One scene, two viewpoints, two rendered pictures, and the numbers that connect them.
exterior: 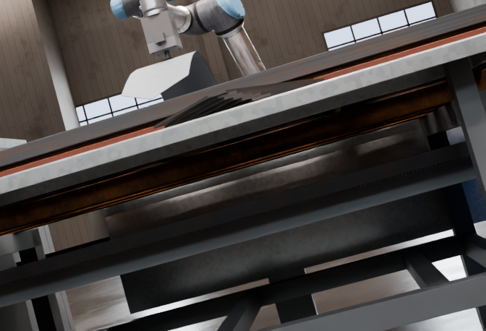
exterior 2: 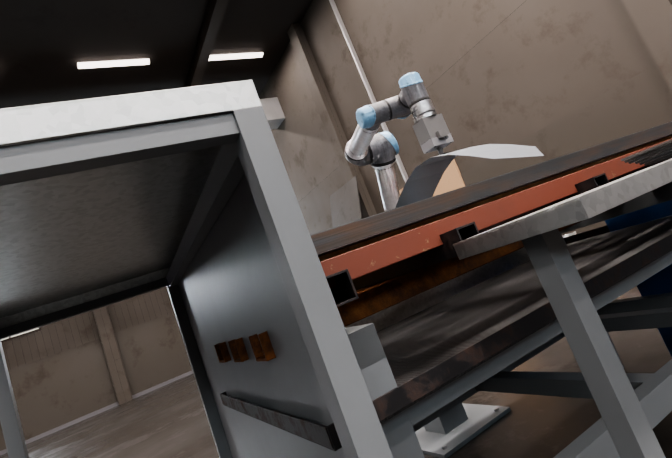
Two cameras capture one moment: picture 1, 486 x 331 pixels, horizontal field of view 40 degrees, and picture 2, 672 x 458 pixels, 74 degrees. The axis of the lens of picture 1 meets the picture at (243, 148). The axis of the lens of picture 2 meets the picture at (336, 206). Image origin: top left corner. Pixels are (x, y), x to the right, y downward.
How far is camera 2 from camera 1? 1.62 m
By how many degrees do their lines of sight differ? 36
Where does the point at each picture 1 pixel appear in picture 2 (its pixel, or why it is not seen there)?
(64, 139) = (513, 179)
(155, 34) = (436, 131)
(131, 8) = (382, 117)
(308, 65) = (648, 135)
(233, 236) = (647, 271)
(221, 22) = (387, 155)
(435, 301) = not seen: outside the picture
